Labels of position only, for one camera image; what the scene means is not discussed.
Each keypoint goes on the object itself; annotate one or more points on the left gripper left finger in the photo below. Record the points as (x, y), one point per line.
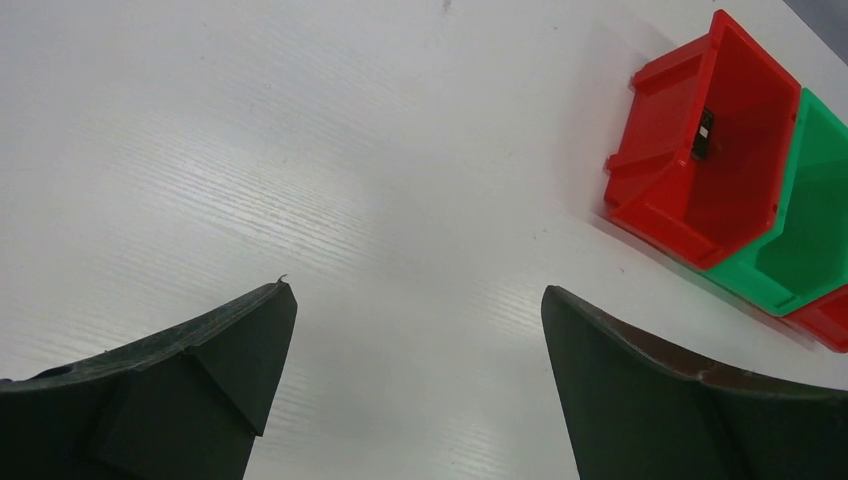
(187, 402)

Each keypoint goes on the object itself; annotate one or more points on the right red bin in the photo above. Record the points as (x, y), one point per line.
(825, 319)

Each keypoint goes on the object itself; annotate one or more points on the black card in bin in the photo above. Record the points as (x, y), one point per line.
(701, 140)

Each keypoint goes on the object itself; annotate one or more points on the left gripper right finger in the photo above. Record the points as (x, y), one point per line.
(637, 406)

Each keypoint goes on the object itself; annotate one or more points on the green bin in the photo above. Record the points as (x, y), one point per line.
(805, 256)

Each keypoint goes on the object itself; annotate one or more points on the red bin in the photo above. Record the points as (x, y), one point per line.
(703, 212)
(825, 319)

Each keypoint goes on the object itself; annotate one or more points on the left red bin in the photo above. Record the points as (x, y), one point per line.
(703, 212)

